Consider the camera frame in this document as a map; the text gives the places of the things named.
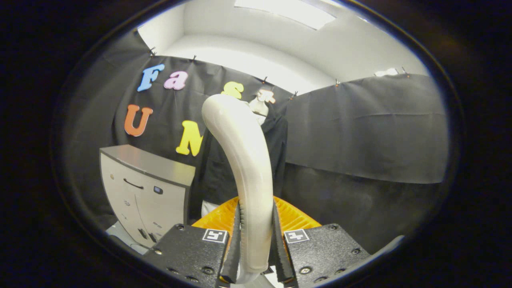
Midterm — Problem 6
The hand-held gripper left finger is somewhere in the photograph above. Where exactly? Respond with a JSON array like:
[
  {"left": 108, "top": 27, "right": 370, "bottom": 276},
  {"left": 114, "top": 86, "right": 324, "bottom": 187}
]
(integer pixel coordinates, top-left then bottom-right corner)
[{"left": 144, "top": 196, "right": 241, "bottom": 286}]

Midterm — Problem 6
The black backdrop cloth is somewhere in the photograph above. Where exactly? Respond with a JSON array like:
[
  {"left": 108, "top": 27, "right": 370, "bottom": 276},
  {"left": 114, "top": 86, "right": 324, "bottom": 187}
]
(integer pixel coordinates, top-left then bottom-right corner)
[{"left": 60, "top": 30, "right": 450, "bottom": 254}]

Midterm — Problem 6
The white clothes hanger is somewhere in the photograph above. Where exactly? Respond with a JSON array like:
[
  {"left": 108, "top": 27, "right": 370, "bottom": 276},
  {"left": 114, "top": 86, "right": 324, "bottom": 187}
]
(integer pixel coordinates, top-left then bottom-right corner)
[{"left": 249, "top": 96, "right": 269, "bottom": 117}]

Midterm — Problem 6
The white garment steamer with hose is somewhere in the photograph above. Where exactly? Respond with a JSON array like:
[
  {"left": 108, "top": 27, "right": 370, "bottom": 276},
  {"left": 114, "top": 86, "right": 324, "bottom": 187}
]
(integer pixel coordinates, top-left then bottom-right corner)
[{"left": 201, "top": 94, "right": 275, "bottom": 285}]

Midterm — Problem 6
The white undershirt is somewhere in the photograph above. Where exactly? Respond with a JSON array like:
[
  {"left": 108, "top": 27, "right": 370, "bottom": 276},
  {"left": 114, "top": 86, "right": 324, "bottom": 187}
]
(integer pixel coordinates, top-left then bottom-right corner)
[{"left": 201, "top": 115, "right": 266, "bottom": 218}]

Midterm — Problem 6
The black jacket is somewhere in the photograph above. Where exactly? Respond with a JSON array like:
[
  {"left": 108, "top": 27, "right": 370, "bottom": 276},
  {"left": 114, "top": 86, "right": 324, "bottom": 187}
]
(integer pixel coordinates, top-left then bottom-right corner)
[{"left": 199, "top": 113, "right": 288, "bottom": 206}]

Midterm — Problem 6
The grey cabinet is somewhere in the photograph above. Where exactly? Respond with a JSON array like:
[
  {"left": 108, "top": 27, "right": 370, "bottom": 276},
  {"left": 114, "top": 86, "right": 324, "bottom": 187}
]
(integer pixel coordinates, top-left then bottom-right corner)
[{"left": 99, "top": 144, "right": 196, "bottom": 248}]

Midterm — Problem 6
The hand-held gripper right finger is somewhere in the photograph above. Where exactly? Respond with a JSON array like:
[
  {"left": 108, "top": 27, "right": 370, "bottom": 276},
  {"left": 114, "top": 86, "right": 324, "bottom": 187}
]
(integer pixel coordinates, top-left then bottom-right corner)
[{"left": 274, "top": 196, "right": 370, "bottom": 286}]

